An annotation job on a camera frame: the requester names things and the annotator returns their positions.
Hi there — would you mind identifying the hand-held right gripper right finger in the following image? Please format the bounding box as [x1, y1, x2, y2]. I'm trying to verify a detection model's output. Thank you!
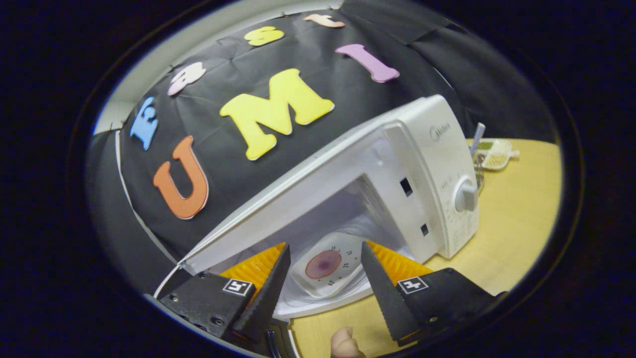
[361, 241, 503, 347]

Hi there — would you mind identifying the white divided dish of beans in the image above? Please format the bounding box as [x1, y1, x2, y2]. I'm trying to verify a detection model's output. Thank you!
[475, 139, 520, 171]

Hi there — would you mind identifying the white microwave oven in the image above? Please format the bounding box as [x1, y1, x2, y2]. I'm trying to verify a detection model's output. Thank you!
[154, 94, 480, 319]

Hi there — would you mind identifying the pink round food slice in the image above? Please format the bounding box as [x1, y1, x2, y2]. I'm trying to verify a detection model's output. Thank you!
[305, 250, 342, 280]

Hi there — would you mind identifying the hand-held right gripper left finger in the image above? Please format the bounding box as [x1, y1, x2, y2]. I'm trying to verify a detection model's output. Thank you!
[158, 243, 291, 344]

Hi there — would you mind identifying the white square plate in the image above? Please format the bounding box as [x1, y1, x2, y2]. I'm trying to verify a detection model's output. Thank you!
[275, 232, 374, 319]

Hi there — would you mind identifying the black backdrop cloth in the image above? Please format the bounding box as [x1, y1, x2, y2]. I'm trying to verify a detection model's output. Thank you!
[87, 0, 557, 294]

